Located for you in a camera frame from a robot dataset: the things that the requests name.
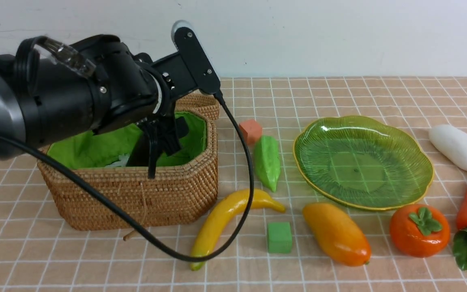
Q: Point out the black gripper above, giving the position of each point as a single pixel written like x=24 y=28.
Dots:
x=160 y=134

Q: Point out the yellow banana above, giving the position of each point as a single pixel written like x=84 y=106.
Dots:
x=223 y=213

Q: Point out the orange yellow mango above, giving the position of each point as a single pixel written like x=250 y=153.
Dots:
x=337 y=234

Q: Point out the orange persimmon green calyx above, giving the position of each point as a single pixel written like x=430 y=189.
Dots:
x=419 y=230

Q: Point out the white radish green leaves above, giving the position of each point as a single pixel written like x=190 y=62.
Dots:
x=451 y=142

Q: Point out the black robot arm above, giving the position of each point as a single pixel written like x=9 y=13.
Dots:
x=50 y=92

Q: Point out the woven wicker basket green lining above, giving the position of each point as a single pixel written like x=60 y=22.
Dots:
x=186 y=184

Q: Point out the woven wicker basket lid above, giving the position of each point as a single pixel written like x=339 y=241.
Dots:
x=206 y=105

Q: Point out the orange foam cube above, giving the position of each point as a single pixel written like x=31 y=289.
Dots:
x=251 y=131

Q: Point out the green foam cube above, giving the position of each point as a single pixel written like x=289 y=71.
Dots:
x=279 y=237

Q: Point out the checkered beige tablecloth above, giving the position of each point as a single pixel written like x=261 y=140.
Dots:
x=39 y=252

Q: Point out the green glass leaf plate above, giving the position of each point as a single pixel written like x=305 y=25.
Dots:
x=361 y=163

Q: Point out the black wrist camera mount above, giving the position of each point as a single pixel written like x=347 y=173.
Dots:
x=191 y=61

